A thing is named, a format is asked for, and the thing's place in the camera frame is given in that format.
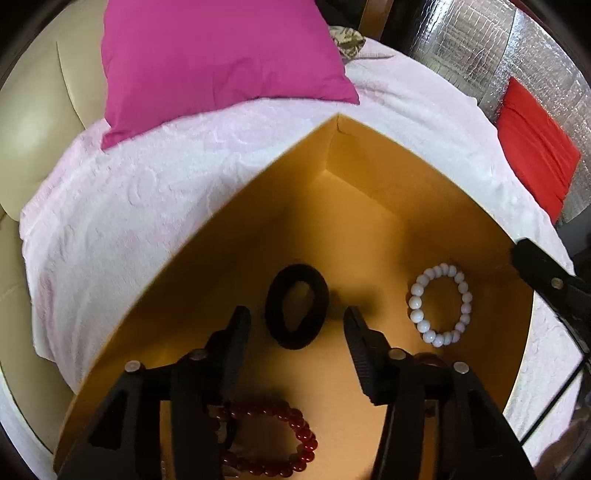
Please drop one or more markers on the beige leather sofa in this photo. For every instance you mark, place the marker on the beige leather sofa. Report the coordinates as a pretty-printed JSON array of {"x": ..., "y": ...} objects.
[{"x": 41, "y": 92}]

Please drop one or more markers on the magenta cushion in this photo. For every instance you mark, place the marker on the magenta cushion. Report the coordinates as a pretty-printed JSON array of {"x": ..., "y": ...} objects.
[{"x": 207, "y": 60}]

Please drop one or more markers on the pale pink textured blanket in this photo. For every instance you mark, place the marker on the pale pink textured blanket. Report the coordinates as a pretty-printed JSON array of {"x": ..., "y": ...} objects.
[{"x": 138, "y": 184}]

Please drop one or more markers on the leaf patterned cushion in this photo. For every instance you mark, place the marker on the leaf patterned cushion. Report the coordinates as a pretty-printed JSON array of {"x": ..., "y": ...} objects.
[{"x": 348, "y": 41}]

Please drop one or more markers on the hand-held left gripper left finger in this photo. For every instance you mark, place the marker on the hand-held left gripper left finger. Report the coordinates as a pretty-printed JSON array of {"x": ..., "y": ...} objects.
[{"x": 231, "y": 350}]

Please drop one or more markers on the red square cushion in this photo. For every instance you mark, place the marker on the red square cushion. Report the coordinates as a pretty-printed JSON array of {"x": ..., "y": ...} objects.
[{"x": 535, "y": 147}]

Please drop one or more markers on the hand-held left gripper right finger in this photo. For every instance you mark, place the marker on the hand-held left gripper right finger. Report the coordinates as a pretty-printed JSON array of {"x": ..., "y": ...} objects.
[{"x": 362, "y": 350}]

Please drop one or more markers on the orange cardboard box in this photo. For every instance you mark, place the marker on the orange cardboard box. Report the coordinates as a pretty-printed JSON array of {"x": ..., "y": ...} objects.
[{"x": 351, "y": 230}]

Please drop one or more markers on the silver foil insulation sheet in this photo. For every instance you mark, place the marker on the silver foil insulation sheet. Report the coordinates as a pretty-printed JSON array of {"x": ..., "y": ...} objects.
[{"x": 471, "y": 46}]

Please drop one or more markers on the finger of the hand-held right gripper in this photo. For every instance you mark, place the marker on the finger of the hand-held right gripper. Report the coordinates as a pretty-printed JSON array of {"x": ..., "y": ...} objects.
[{"x": 549, "y": 277}]

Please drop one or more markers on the wide black hair scrunchie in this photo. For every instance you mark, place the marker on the wide black hair scrunchie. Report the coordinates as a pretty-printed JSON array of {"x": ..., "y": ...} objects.
[{"x": 274, "y": 318}]

